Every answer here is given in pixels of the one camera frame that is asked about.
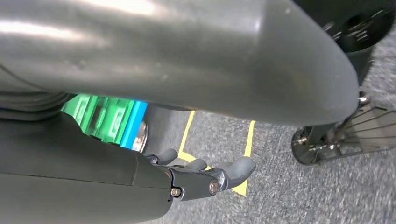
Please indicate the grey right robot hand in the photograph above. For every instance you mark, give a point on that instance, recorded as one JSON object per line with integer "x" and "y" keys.
{"x": 77, "y": 185}

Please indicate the black right robot foot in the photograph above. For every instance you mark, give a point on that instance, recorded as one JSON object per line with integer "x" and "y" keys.
{"x": 371, "y": 133}

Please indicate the green plastic crate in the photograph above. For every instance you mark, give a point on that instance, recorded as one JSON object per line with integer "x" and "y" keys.
{"x": 106, "y": 123}
{"x": 79, "y": 111}

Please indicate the blue steel shelf rack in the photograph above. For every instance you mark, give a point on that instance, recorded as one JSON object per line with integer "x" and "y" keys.
{"x": 134, "y": 120}

